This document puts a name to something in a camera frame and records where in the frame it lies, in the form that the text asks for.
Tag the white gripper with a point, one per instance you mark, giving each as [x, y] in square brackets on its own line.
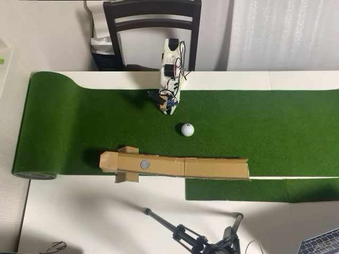
[175, 105]

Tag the white golf ball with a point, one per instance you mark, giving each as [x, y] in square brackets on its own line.
[187, 129]

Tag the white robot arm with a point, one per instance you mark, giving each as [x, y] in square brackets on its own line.
[169, 59]

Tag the brown cardboard ramp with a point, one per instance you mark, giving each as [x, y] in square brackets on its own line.
[206, 168]

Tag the dark blue box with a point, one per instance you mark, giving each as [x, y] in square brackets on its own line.
[106, 62]

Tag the long green turf mat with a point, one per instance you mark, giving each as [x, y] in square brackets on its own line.
[79, 119]

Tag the dark wooden chair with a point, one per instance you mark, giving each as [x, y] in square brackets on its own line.
[151, 10]

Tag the white styrofoam packing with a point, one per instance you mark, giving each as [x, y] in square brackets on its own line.
[99, 26]

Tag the black tripod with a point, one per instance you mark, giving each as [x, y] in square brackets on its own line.
[182, 232]

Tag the white curtain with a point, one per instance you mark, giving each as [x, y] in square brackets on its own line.
[278, 34]

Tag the laptop keyboard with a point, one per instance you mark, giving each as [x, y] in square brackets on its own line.
[320, 243]

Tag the blue camera board on cardboard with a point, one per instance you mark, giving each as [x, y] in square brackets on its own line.
[172, 101]

